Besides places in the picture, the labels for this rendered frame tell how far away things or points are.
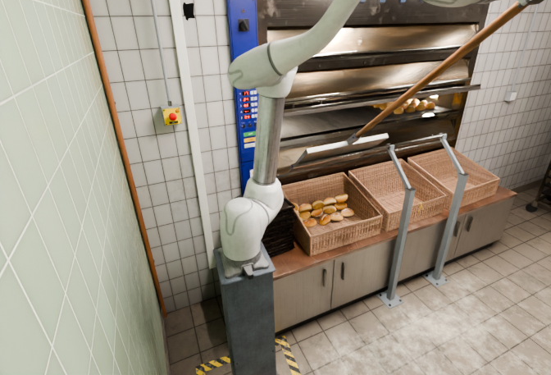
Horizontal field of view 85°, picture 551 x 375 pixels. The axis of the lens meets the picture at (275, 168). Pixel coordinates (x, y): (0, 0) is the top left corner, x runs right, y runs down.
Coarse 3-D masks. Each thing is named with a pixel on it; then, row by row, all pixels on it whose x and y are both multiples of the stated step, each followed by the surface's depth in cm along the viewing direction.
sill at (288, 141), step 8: (440, 112) 263; (448, 112) 263; (456, 112) 267; (392, 120) 246; (400, 120) 246; (408, 120) 247; (416, 120) 250; (424, 120) 254; (344, 128) 229; (352, 128) 229; (360, 128) 229; (376, 128) 236; (384, 128) 239; (296, 136) 214; (304, 136) 214; (312, 136) 215; (320, 136) 217; (328, 136) 220; (336, 136) 223; (280, 144) 207; (288, 144) 209
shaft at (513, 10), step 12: (504, 12) 87; (516, 12) 85; (492, 24) 91; (504, 24) 89; (480, 36) 94; (468, 48) 99; (456, 60) 104; (432, 72) 113; (420, 84) 118; (408, 96) 125; (396, 108) 134; (372, 120) 148; (360, 132) 159
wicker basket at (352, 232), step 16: (336, 176) 234; (288, 192) 220; (352, 192) 228; (352, 208) 233; (368, 208) 214; (320, 224) 218; (336, 224) 218; (352, 224) 193; (368, 224) 200; (304, 240) 192; (320, 240) 187; (336, 240) 201; (352, 240) 200
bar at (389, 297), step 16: (400, 144) 200; (448, 144) 214; (320, 160) 178; (400, 176) 194; (464, 176) 204; (400, 224) 201; (448, 224) 223; (400, 240) 204; (448, 240) 227; (400, 256) 210; (432, 272) 251
